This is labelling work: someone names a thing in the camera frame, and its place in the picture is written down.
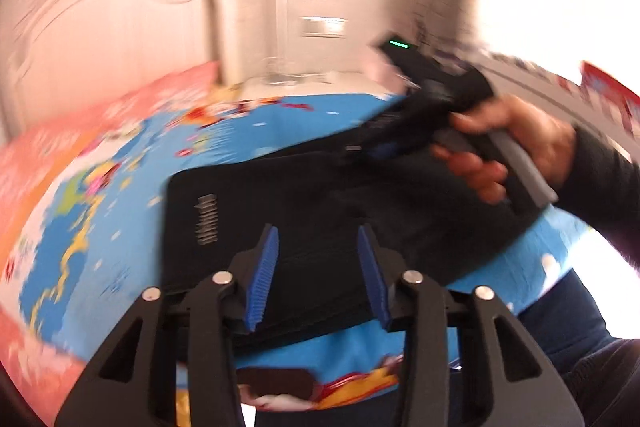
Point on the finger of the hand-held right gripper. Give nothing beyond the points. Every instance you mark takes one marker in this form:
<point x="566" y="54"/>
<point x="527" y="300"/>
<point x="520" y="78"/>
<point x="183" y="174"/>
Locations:
<point x="382" y="147"/>

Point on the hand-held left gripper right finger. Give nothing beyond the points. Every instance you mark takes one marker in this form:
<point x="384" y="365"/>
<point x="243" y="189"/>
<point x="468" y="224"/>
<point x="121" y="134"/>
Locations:
<point x="372" y="274"/>

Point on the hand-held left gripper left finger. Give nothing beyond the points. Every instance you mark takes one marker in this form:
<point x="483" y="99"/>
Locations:
<point x="260" y="279"/>

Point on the black pants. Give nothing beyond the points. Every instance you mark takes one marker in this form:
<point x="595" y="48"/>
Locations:
<point x="310" y="197"/>

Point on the person's right forearm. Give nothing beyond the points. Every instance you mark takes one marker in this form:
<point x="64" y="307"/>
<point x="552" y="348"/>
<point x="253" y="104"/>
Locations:
<point x="605" y="187"/>

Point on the person's right hand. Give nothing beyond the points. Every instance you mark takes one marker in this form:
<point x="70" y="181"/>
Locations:
<point x="530" y="137"/>

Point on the red box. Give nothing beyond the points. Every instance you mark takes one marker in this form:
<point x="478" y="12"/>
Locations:
<point x="607" y="94"/>

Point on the cartoon printed blanket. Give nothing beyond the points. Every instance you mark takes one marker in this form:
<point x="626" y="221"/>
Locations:
<point x="100" y="217"/>

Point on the pink floral bedspread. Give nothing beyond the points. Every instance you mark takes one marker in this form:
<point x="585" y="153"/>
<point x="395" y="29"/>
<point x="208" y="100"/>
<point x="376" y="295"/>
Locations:
<point x="50" y="147"/>

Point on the white bed headboard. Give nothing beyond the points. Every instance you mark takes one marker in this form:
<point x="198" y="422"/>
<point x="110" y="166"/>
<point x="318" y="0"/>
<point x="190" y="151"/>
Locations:
<point x="115" y="32"/>

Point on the white wall switch plate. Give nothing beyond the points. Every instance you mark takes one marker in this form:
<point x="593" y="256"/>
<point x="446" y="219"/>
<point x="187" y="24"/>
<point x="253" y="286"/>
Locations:
<point x="324" y="27"/>

